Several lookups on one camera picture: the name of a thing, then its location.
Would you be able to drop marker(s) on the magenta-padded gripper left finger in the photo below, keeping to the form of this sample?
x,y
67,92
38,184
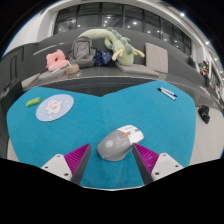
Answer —
x,y
60,165

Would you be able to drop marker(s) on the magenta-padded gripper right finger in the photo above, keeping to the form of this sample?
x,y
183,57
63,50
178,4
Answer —
x,y
163,165

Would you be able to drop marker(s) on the grey and white computer mouse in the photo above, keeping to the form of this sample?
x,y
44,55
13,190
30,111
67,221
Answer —
x,y
116,143

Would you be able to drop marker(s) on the round pale blue mouse pad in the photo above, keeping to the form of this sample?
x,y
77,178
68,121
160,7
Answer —
x,y
53,108

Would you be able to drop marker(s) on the black bag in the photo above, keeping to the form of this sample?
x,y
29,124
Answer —
x,y
204,114

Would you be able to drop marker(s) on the green eraser block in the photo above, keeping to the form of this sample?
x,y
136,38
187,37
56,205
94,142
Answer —
x,y
33,102

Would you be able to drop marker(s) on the white marker with black cap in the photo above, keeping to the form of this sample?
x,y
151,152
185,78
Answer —
x,y
166,94

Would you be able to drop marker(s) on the black hard case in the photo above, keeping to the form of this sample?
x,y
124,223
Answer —
x,y
10,95

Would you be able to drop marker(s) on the grey small square cushion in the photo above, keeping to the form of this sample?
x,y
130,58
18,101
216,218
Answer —
x,y
30,81

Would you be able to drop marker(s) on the grey round seat cushion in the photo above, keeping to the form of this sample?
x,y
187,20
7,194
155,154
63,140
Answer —
x,y
50,75

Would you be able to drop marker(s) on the white marker pen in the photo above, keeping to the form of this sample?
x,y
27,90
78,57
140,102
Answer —
x,y
56,70

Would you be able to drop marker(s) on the grey flat seat cushion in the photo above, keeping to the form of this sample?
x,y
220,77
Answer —
x,y
138,69

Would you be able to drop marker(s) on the person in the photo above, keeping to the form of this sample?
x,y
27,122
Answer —
x,y
192,61
204,71

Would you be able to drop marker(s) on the pink plush cushion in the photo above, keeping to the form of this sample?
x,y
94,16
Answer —
x,y
56,61

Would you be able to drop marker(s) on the grey upright square cushion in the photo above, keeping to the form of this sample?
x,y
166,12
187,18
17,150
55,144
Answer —
x,y
156,57

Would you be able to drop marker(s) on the navy blue patterned bag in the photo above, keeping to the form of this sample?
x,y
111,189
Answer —
x,y
102,58

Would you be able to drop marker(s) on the grey backpack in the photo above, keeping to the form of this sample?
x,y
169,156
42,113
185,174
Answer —
x,y
81,51

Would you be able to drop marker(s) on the green dragon plush toy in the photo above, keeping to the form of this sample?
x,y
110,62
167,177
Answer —
x,y
123,50

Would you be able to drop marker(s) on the large dark glass window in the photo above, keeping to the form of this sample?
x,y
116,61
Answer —
x,y
116,18

